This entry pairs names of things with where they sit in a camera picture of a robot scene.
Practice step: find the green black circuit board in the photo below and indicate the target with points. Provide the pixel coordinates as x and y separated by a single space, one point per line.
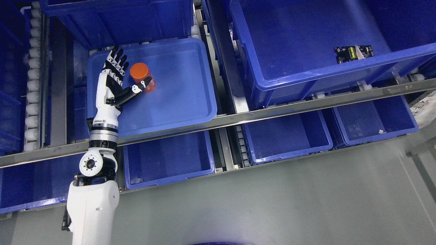
352 53

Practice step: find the lower blue bin centre-left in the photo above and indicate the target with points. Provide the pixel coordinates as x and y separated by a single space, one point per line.
168 160

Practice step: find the lower blue bin right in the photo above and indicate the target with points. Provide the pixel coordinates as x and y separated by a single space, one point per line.
371 121

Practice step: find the lower blue bin far left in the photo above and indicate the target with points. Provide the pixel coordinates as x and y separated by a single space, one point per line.
37 184

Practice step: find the dark blue bin left edge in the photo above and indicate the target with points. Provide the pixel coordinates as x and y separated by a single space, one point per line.
14 46

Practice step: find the lower blue bin centre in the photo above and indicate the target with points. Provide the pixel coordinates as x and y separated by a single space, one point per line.
286 137

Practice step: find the white roller track left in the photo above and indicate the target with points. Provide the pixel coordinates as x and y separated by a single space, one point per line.
33 97

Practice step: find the orange cylindrical capacitor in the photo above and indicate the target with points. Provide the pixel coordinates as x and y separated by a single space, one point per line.
140 72

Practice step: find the shallow blue tray bin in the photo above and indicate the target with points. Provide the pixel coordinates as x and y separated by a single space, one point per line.
184 94

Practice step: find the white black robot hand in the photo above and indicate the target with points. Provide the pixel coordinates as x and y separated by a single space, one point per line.
111 97

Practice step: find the blue bin top left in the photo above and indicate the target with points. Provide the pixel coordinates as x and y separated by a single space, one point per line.
102 23

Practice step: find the large blue bin right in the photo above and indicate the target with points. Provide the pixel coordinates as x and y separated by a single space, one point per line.
287 46

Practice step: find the steel shelf rail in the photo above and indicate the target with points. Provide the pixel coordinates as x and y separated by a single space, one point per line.
227 120

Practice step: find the white paper label sign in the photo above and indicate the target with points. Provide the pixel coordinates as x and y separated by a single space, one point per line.
424 111

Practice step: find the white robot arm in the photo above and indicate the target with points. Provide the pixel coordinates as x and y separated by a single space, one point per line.
94 196

